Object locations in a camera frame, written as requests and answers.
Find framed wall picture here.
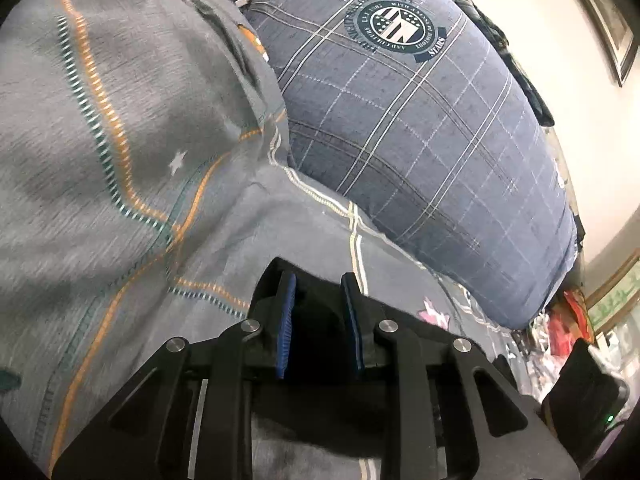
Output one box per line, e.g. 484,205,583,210
552,0,640,89

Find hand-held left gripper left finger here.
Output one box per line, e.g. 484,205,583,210
50,270,302,480

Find framed green panel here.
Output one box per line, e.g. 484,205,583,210
584,260,640,337

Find grey striped bed cover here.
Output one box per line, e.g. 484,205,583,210
0,0,531,480

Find red packet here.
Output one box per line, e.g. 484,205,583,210
546,287,597,357

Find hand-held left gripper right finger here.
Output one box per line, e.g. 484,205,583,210
340,272,581,480

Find blue plaid pillow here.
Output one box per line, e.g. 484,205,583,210
235,0,583,331

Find black pants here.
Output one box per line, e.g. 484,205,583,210
244,256,503,480

